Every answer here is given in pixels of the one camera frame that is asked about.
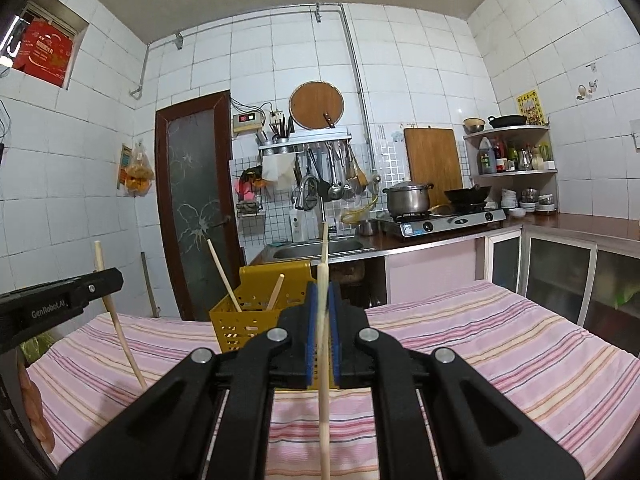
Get wooden stick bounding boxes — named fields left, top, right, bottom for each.
left=140, top=252, right=160, bottom=319

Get hanging card packet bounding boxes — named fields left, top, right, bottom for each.
left=117, top=144, right=133, bottom=188

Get pink striped tablecloth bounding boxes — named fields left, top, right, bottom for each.
left=25, top=280, right=640, bottom=480

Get wall temperature controller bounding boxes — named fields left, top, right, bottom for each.
left=232, top=111, right=265, bottom=134

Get plastic bag of oranges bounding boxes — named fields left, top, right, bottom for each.
left=125, top=144, right=156, bottom=197

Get steel gas stove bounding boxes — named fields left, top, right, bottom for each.
left=378, top=207, right=507, bottom=238

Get steel cooking pot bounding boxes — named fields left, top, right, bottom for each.
left=382, top=180, right=435, bottom=216

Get wire grid wall rack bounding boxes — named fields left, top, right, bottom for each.
left=230, top=159, right=273, bottom=233

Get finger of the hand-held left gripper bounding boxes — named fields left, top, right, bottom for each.
left=74, top=267, right=125, bottom=309

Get dark wooden glass door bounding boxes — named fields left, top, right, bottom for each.
left=154, top=90, right=246, bottom=321

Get metal wall utensil rack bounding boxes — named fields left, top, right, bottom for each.
left=257, top=130, right=352, bottom=156

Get yellow perforated utensil holder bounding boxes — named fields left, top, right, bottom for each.
left=209, top=260, right=342, bottom=392

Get yellow wall poster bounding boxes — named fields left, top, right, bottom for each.
left=516, top=89, right=547, bottom=126

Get grey wall pipe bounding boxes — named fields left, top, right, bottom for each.
left=131, top=2, right=376, bottom=171

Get white hanging bag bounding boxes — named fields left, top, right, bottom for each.
left=262, top=155, right=297, bottom=191

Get black wok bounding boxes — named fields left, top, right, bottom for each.
left=443, top=185, right=493, bottom=206

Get yellow plastic bag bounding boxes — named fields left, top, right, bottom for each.
left=22, top=332, right=53, bottom=361

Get stack of white bowls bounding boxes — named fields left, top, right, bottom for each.
left=500, top=187, right=557, bottom=216

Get glass door kitchen cabinets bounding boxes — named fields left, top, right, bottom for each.
left=482, top=225, right=640, bottom=356

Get row of hanging cooking utensils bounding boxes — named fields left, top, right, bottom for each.
left=295, top=142, right=371, bottom=201

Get round wooden board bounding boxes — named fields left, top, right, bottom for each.
left=289, top=80, right=345, bottom=131

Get clear oil bottle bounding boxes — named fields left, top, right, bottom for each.
left=478, top=137, right=497, bottom=175

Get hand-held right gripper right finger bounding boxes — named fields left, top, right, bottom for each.
left=327, top=282, right=587, bottom=480

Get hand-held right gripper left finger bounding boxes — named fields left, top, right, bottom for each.
left=57, top=282, right=321, bottom=480

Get corner wall shelf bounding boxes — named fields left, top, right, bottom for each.
left=462, top=125, right=559, bottom=177

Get steel sink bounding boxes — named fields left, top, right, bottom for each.
left=272, top=239, right=366, bottom=261

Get steel kitchen faucet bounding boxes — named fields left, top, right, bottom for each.
left=294, top=175, right=326, bottom=238

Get rectangular wooden cutting board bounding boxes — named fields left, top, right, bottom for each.
left=403, top=127, right=464, bottom=196

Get red cardboard box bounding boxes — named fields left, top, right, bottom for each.
left=12, top=19, right=75, bottom=86

